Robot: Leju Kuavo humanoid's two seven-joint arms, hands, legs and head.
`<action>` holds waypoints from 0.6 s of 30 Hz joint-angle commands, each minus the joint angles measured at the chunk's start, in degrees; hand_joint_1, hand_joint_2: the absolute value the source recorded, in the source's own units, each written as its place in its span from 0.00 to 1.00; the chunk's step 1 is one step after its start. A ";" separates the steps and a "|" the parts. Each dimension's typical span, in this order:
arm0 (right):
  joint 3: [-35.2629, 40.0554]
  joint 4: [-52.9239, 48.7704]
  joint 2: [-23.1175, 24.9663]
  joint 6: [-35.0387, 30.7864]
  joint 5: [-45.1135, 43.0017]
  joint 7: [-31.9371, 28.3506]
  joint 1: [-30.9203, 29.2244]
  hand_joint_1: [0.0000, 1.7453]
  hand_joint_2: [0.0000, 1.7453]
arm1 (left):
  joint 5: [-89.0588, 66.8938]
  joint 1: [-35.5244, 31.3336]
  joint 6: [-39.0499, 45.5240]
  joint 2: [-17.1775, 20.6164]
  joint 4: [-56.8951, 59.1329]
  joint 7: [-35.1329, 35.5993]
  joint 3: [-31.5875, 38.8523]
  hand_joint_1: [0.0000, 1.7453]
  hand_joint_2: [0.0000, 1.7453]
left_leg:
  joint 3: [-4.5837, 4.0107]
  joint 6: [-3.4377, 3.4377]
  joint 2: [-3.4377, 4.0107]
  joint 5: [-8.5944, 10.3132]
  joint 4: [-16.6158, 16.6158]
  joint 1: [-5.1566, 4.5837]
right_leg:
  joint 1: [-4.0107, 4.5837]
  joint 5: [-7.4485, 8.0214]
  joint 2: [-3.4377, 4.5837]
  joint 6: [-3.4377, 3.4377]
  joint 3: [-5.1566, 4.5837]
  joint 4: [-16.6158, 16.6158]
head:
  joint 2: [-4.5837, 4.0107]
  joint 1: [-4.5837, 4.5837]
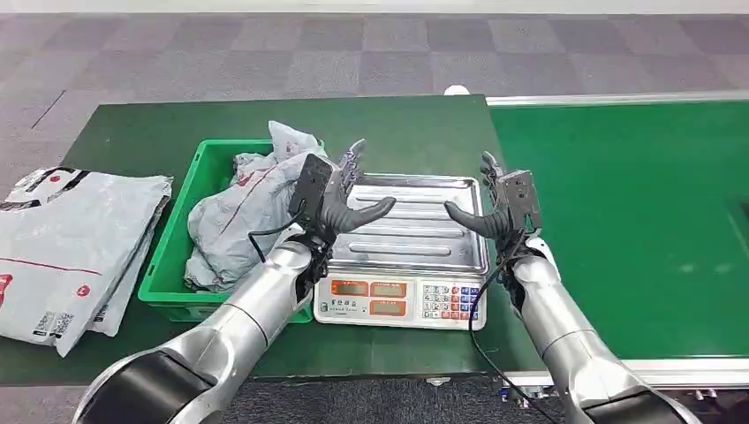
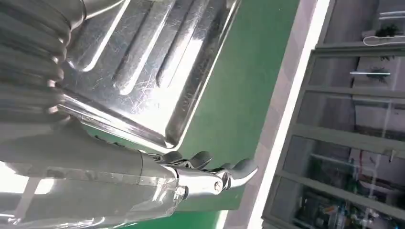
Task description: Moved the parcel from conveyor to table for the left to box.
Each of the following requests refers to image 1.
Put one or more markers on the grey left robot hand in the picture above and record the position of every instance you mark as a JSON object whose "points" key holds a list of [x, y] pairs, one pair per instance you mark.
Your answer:
{"points": [[342, 213]]}

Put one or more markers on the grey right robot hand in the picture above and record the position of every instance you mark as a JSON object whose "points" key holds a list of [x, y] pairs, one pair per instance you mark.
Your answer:
{"points": [[488, 222]]}

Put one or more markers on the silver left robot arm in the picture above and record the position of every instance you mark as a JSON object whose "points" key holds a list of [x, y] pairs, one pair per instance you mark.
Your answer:
{"points": [[246, 327]]}

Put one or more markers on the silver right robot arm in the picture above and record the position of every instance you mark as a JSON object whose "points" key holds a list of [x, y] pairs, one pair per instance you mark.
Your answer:
{"points": [[562, 327]]}

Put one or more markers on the steel scale tray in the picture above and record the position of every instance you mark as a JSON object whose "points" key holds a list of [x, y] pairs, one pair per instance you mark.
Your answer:
{"points": [[421, 234]]}

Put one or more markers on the dark green table mat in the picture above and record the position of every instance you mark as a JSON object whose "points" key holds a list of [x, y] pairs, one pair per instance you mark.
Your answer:
{"points": [[409, 129]]}

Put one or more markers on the white electronic scale body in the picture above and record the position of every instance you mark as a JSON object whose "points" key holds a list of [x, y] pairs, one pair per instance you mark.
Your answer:
{"points": [[409, 304]]}

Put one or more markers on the bright green conveyor belt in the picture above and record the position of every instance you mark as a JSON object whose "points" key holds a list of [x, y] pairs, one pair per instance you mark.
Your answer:
{"points": [[614, 205]]}

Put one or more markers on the white round cap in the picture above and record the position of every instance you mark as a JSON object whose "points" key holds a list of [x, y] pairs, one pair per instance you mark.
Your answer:
{"points": [[456, 90], [438, 381]]}

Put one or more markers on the green plastic crate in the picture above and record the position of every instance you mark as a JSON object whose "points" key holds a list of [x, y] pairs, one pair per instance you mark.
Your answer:
{"points": [[175, 234]]}

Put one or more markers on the conveyor underframe hardware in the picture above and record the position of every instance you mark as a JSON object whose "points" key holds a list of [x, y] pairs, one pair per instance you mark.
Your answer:
{"points": [[526, 395]]}

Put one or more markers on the flat grey courier parcel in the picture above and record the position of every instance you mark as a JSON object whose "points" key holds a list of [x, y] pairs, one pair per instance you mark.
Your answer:
{"points": [[123, 292]]}

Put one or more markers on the large grey courier parcel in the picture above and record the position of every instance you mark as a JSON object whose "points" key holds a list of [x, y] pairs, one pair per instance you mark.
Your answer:
{"points": [[70, 246]]}

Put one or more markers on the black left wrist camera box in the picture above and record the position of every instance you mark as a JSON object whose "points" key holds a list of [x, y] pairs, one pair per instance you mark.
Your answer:
{"points": [[310, 184]]}

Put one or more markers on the aluminium conveyor side rail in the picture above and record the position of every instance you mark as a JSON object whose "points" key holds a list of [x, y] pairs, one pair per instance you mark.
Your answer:
{"points": [[614, 98], [702, 374]]}

